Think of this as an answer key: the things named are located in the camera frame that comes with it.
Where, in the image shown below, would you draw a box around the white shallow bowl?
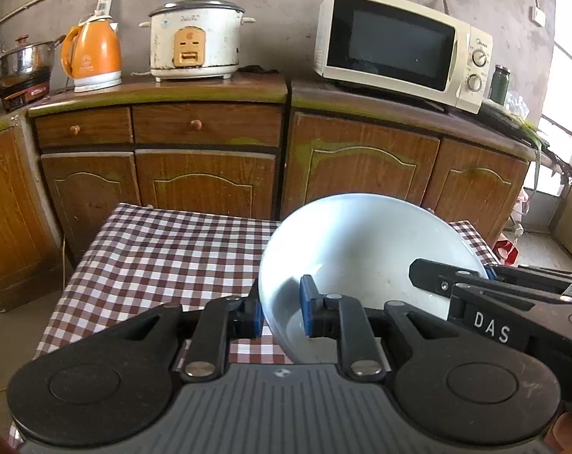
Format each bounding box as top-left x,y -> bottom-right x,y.
258,193 -> 497,363

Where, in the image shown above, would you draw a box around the red plastic bag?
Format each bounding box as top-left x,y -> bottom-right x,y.
492,239 -> 519,266

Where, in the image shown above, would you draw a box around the pink plastic bags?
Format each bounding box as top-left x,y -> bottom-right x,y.
505,189 -> 530,243

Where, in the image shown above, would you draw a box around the red checkered tablecloth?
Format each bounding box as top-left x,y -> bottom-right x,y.
5,202 -> 505,445

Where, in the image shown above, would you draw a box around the green onion stalks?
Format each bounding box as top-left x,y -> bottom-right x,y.
510,113 -> 572,197

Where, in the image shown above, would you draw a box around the wooden kitchen cabinet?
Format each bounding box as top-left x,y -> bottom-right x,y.
28,74 -> 538,258

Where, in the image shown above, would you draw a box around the green thermos bottle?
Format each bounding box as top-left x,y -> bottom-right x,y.
489,65 -> 511,106

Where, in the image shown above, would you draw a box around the corner wooden cabinet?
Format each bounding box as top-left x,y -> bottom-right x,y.
0,112 -> 68,313

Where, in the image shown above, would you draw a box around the cream microwave oven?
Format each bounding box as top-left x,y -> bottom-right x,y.
313,0 -> 493,114

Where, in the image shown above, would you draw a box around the white rice cooker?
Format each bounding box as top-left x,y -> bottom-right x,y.
139,0 -> 256,82

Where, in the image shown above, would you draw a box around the orange electric kettle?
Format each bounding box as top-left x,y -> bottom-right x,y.
60,16 -> 122,93

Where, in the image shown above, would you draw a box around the steel pot with lid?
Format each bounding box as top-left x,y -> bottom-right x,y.
0,35 -> 65,112

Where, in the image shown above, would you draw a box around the white power strip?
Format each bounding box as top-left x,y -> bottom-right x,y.
95,0 -> 112,17

